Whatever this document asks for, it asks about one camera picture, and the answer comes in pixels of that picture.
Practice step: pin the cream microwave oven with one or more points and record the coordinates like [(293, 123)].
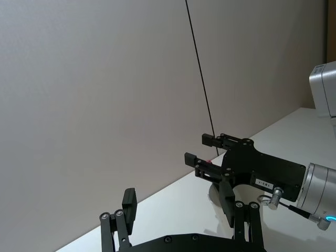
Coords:
[(325, 89)]

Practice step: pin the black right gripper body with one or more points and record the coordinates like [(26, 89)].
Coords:
[(262, 165)]

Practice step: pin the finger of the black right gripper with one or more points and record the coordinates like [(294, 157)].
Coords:
[(207, 170), (219, 141)]

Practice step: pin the white table cloth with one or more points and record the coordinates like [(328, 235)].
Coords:
[(283, 136)]

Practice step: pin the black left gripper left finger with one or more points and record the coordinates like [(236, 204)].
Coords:
[(130, 210)]

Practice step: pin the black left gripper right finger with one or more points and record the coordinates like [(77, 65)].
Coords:
[(227, 199)]

